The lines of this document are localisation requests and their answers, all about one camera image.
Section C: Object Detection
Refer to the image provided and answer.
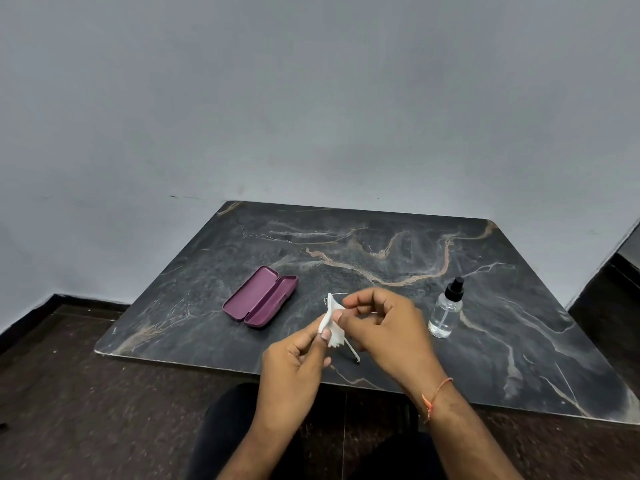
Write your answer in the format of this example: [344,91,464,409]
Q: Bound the metal-framed eyeglasses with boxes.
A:
[325,292,362,365]

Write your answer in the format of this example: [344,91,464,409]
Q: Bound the orange thread bracelet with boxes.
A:
[421,377,455,425]

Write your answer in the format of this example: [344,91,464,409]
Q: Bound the person's right hand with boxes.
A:
[332,287,449,401]

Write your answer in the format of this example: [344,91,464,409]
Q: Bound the clear spray bottle black cap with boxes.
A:
[427,277,466,339]

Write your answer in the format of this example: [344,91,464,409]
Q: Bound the maroon glasses case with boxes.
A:
[221,265,299,329]

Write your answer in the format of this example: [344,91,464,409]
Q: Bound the person's black trousers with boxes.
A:
[187,382,451,480]

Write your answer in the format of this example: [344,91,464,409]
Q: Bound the black skirting board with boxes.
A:
[607,252,640,291]
[0,293,131,353]

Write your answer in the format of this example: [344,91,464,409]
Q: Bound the person's left hand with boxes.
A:
[252,314,333,435]

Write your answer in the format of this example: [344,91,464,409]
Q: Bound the white cleaning cloth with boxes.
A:
[317,293,349,349]

